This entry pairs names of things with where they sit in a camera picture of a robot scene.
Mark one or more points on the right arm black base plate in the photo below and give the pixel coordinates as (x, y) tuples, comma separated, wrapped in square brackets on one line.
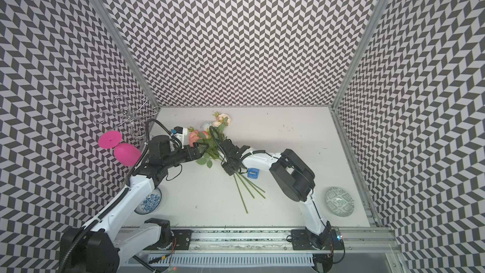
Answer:
[(302, 239)]

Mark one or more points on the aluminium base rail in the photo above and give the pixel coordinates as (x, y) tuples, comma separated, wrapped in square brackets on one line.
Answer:
[(255, 241)]

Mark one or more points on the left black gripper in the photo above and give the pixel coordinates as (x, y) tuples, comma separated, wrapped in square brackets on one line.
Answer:
[(190, 155)]

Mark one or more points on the blue white patterned bowl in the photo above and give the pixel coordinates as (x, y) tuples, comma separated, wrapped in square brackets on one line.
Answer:
[(150, 203)]

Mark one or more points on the blue tape dispenser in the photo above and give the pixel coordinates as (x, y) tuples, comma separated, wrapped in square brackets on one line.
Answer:
[(253, 173)]

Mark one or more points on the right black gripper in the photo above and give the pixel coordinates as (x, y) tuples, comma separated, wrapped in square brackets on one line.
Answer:
[(230, 172)]

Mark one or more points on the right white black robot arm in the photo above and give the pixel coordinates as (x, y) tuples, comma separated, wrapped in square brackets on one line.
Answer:
[(293, 176)]

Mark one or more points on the artificial rose bouquet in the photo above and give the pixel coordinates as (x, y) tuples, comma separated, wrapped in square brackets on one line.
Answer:
[(215, 147)]

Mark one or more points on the silver wire jewelry stand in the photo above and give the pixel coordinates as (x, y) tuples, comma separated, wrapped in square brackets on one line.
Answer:
[(124, 116)]

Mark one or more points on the green patterned plate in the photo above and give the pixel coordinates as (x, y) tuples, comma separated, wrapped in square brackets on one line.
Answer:
[(339, 202)]

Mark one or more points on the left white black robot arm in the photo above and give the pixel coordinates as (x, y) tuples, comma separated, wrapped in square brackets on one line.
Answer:
[(98, 246)]

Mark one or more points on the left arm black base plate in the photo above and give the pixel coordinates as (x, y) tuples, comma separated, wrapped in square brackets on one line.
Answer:
[(178, 239)]

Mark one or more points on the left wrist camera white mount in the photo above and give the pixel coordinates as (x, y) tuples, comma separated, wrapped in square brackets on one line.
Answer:
[(181, 134)]

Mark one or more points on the pink silicone goblet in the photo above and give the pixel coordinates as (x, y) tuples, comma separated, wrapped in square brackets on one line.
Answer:
[(127, 154)]

